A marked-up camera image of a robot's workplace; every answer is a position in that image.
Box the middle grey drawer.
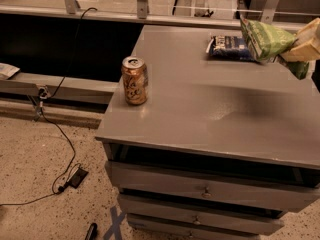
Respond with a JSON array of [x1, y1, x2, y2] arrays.
[[118, 194, 284, 236]]

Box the blue tape cross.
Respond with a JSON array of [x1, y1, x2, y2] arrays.
[[103, 206, 125, 240]]

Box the black floor cable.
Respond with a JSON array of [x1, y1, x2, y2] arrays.
[[0, 7, 98, 208]]

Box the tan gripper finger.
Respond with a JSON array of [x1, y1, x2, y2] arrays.
[[281, 18, 320, 62]]

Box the black cylinder on floor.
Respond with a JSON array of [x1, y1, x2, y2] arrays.
[[85, 223, 97, 240]]

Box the bottom grey drawer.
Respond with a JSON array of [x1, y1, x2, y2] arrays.
[[127, 214, 261, 240]]

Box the blue chip bag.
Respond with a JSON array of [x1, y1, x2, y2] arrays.
[[206, 35, 254, 62]]

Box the white paper packet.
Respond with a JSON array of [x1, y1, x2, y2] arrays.
[[0, 63, 20, 80]]

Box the gold soda can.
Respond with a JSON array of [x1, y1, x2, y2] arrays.
[[121, 56, 148, 105]]

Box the metal clamp bracket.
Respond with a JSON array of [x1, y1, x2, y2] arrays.
[[33, 85, 51, 121]]

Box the grey drawer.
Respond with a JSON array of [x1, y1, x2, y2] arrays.
[[127, 214, 261, 240], [105, 161, 319, 212], [118, 194, 284, 236]]

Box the grey metal rail beam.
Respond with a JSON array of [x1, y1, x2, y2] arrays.
[[0, 72, 118, 104]]

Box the green jalapeno chip bag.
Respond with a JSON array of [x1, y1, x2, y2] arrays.
[[240, 17, 309, 80]]

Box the black power adapter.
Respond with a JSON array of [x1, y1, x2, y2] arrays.
[[68, 168, 88, 189]]

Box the top grey drawer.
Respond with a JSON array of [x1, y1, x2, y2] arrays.
[[105, 161, 319, 212]]

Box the grey drawer cabinet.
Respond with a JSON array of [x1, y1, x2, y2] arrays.
[[94, 24, 320, 240]]

